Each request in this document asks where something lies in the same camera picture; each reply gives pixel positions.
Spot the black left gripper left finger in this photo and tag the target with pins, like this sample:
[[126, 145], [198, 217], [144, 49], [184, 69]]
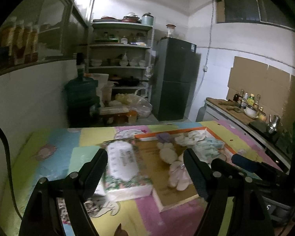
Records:
[[42, 215]]

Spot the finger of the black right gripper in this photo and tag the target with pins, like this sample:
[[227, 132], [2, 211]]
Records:
[[234, 204]]

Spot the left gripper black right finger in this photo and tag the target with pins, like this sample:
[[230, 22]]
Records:
[[272, 183]]

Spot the grey plush toy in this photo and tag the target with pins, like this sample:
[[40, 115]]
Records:
[[167, 152]]

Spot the purple soft cloth toy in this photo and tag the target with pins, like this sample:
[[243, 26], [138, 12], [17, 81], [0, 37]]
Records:
[[164, 137]]

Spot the pink plush toy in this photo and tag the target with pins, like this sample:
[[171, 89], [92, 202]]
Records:
[[179, 178]]

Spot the orange-rimmed cardboard box tray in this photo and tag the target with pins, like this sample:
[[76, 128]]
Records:
[[165, 197]]

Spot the steel kettle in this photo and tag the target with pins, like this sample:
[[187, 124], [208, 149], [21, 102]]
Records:
[[273, 124]]

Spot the kitchen counter with board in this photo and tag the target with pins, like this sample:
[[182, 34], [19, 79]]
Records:
[[214, 110]]

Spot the white bowl on counter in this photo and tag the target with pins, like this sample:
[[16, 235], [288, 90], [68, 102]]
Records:
[[251, 112]]

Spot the mint green tissue box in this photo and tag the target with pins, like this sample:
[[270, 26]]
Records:
[[81, 155]]

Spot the floral white tissue pack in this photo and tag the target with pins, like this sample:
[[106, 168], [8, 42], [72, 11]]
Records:
[[126, 175]]

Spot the clear plastic bag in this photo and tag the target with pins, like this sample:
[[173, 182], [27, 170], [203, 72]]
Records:
[[135, 102]]

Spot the dark grey refrigerator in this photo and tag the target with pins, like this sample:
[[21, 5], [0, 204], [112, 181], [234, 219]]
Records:
[[174, 72]]

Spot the green water jug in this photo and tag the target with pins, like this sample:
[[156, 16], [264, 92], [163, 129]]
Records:
[[81, 99]]

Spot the glass jar on fridge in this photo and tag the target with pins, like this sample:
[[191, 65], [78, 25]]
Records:
[[171, 29]]

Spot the white metal shelving rack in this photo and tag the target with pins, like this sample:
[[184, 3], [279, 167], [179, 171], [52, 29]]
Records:
[[124, 51]]

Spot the light blue pot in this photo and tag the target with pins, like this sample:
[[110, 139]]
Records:
[[147, 19]]

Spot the dark window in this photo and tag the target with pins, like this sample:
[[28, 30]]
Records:
[[263, 12]]

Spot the cardboard sheet on wall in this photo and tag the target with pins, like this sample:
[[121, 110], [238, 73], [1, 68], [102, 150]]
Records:
[[275, 86]]

